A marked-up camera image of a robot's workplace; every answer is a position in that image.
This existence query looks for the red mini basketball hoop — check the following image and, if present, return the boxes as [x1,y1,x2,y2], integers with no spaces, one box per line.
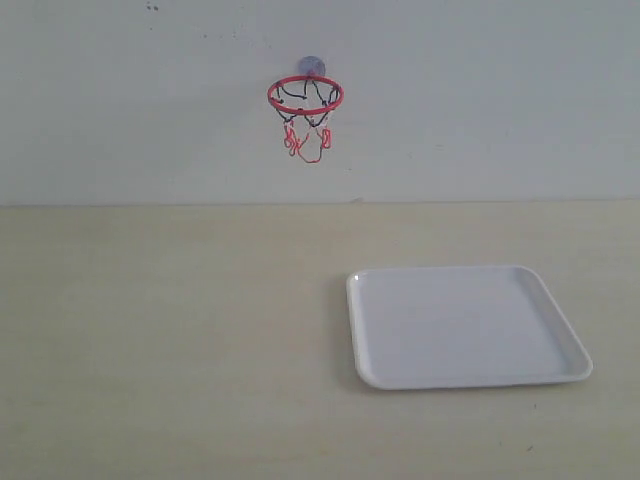
[266,74,345,164]

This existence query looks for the white plastic tray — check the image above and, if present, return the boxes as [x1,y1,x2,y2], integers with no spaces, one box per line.
[346,265,593,391]

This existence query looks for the clear suction cup mount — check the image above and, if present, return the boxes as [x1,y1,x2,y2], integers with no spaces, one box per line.
[297,56,326,77]

